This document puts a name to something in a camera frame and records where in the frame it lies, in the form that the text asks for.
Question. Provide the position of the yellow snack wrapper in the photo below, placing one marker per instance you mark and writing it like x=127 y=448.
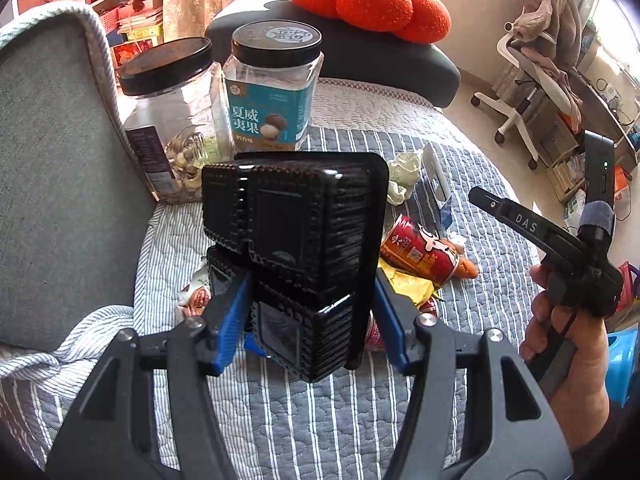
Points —
x=407 y=287

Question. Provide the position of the black plastic food tray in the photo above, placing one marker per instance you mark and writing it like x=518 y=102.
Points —
x=300 y=340
x=310 y=210

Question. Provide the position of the clear jar with nuts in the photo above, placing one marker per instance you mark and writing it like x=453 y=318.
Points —
x=170 y=125

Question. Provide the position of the blue plastic stool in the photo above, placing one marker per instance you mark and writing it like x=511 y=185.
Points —
x=625 y=365

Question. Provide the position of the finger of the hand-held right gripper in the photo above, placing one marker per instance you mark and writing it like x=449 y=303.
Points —
x=525 y=225

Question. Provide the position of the teal label plastic jar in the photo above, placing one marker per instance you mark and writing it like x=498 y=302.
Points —
x=270 y=105

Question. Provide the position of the striped quilted sofa cover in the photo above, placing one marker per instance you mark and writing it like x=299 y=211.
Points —
x=305 y=425

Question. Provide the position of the person's right hand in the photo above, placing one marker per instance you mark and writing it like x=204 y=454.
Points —
x=590 y=365

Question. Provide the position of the grey sofa back cushion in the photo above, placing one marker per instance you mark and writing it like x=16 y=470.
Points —
x=55 y=185

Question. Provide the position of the brown printed snack wrapper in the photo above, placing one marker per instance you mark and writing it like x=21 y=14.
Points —
x=192 y=292

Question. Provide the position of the white office chair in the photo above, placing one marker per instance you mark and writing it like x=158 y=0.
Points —
x=520 y=105

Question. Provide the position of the white tissue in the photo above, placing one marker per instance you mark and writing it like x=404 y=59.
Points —
x=402 y=177

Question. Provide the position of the person's right forearm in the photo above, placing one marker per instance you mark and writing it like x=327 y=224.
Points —
x=607 y=452

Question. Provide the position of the wooden desk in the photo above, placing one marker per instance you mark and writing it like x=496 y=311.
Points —
x=607 y=110

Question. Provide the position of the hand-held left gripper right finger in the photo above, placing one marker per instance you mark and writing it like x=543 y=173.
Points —
x=389 y=320

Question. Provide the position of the red cartoon drink can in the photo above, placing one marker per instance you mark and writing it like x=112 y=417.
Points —
x=417 y=252

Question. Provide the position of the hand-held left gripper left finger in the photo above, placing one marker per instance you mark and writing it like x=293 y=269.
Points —
x=231 y=320

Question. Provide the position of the clothes pile on chair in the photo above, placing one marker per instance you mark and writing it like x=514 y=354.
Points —
x=542 y=10

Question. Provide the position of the red soda can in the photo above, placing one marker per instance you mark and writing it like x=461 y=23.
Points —
x=376 y=330

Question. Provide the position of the cluttered bookshelf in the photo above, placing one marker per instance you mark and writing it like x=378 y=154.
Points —
x=120 y=5

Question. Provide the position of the dark grey sofa armrest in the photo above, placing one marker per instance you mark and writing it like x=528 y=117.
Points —
x=350 y=60

